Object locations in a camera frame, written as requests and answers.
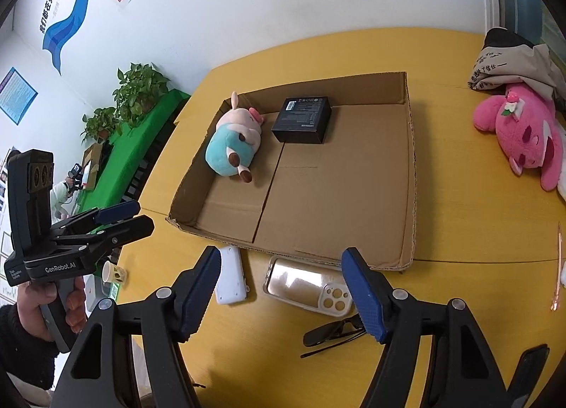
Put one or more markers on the person's left forearm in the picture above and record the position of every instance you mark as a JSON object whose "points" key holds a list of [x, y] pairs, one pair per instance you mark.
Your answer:
{"points": [[22, 355]]}

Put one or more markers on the beige printed cloth bag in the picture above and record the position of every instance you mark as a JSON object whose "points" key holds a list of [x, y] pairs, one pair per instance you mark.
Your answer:
{"points": [[508, 63]]}

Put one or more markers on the black sunglasses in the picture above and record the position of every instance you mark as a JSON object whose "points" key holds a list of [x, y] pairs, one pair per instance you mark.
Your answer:
{"points": [[327, 333]]}

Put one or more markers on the green covered table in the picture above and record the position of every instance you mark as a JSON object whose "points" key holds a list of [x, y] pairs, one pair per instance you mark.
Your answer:
{"points": [[128, 142]]}

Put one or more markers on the small green potted plant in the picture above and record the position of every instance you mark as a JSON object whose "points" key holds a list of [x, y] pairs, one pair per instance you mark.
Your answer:
{"points": [[101, 122]]}

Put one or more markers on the wooden desktop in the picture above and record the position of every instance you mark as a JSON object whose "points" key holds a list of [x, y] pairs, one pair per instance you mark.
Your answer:
{"points": [[464, 231]]}

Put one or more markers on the blue wave wall decal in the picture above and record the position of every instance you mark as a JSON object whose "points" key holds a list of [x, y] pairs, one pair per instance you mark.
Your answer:
{"points": [[66, 27]]}

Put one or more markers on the white power bank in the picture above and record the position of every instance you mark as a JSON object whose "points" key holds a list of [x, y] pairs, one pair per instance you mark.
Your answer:
{"points": [[230, 275]]}

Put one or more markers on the pink pen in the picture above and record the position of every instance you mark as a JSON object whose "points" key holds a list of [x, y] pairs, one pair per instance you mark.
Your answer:
{"points": [[558, 266]]}

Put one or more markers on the white plush toy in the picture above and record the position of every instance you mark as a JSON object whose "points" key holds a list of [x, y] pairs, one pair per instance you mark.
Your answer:
{"points": [[562, 190]]}

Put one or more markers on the blue wall poster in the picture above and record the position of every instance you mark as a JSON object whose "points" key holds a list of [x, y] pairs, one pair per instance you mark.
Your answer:
{"points": [[15, 96]]}

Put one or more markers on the dark chair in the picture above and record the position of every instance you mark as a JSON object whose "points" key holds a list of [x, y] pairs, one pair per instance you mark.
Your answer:
{"points": [[146, 169]]}

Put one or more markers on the black product box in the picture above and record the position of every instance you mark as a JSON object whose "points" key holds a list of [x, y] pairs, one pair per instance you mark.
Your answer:
{"points": [[303, 118]]}

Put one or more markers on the person's left hand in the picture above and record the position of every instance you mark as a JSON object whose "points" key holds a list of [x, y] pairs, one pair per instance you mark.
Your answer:
{"points": [[28, 306]]}

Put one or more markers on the cardboard box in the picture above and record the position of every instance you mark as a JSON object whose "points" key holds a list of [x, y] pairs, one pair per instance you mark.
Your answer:
{"points": [[336, 195]]}

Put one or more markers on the blue and pink plush pig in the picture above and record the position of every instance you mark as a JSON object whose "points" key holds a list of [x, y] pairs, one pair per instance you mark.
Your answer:
{"points": [[230, 147]]}

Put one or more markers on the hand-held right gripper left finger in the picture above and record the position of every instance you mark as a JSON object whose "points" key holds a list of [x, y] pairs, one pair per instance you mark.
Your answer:
{"points": [[199, 297]]}

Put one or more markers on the paper cup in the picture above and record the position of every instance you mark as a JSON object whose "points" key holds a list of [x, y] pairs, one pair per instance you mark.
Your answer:
{"points": [[114, 273]]}

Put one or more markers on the clear phone case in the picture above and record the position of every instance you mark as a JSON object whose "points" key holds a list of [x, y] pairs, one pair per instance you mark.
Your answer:
{"points": [[296, 284]]}

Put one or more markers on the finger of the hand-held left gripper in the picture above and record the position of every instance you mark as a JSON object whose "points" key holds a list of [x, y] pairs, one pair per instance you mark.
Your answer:
{"points": [[128, 231], [115, 212]]}

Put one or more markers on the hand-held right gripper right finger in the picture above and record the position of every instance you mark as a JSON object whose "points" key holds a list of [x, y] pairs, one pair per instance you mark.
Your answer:
{"points": [[367, 297]]}

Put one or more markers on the brown framed board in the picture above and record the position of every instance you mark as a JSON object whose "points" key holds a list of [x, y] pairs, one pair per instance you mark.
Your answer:
{"points": [[93, 164]]}

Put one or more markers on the large green potted plant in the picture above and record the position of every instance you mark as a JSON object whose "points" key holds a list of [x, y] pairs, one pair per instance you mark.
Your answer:
{"points": [[139, 89]]}

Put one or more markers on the pink plush toy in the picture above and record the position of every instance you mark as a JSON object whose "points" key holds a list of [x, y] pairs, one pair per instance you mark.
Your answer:
{"points": [[526, 133]]}

